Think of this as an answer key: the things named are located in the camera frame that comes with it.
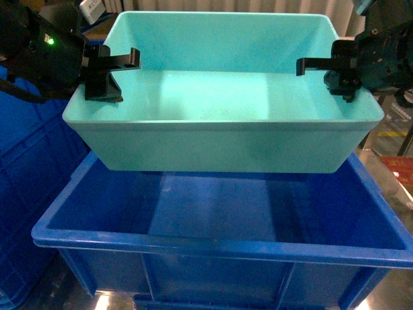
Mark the teal plastic tray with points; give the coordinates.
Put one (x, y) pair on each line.
(218, 92)

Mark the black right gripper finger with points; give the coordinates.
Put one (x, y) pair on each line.
(342, 83)
(342, 57)

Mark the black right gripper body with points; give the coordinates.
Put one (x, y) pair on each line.
(384, 48)

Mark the blue crate stack left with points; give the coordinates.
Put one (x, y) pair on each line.
(39, 153)

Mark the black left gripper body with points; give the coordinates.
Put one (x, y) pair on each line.
(42, 61)

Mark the black metal frame post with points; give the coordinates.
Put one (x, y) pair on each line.
(406, 143)

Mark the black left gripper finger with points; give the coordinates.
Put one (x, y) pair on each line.
(103, 87)
(98, 58)

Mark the large blue plastic crate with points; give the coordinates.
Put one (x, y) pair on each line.
(186, 240)

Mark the red printed box right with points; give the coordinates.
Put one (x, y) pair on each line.
(401, 167)

